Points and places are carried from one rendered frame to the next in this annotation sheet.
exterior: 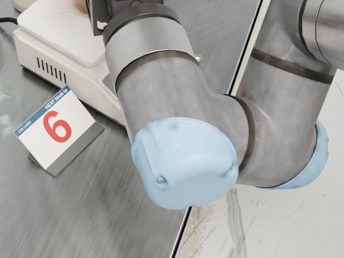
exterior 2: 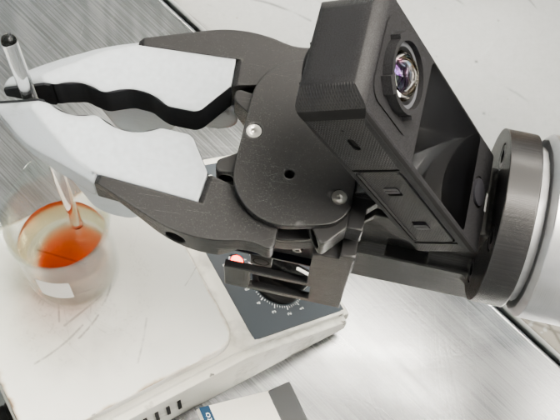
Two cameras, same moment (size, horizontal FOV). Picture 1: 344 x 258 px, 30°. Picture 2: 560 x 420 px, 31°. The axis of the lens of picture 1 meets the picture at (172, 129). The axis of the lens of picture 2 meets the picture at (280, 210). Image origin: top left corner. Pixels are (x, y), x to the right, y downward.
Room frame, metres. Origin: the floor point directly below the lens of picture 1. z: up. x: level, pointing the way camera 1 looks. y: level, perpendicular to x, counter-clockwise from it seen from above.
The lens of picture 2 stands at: (0.39, 0.23, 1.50)
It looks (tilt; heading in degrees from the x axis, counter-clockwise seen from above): 66 degrees down; 296
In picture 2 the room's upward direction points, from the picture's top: 7 degrees clockwise
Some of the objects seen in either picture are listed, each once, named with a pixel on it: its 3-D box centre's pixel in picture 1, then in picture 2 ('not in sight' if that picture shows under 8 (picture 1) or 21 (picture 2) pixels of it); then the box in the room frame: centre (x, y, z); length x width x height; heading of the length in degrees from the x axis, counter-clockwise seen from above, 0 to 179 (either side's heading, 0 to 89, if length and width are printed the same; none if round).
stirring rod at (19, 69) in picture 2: not in sight; (53, 161); (0.57, 0.10, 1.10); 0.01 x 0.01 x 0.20
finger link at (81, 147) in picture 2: not in sight; (107, 177); (0.53, 0.11, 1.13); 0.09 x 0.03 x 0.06; 22
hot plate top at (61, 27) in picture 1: (83, 15); (89, 299); (0.55, 0.13, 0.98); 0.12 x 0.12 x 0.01; 62
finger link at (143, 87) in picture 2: not in sight; (129, 106); (0.54, 0.08, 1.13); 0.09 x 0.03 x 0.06; 20
